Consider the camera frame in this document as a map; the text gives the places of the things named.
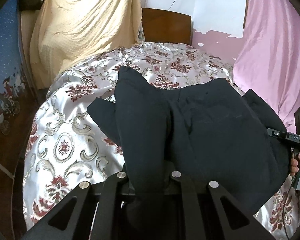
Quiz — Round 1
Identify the floral satin bedspread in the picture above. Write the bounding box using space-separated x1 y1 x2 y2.
22 42 300 240

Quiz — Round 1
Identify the blue fabric wardrobe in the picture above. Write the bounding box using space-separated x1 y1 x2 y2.
0 0 36 239

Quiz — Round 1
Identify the yellow hanging sheet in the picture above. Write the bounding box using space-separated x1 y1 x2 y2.
30 0 142 89

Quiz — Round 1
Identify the pink curtain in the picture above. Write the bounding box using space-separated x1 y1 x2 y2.
233 0 300 132

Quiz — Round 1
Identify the black padded jacket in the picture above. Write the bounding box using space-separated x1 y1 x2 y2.
87 66 290 213

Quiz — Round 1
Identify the wooden headboard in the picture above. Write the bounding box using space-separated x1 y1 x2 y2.
142 8 192 45

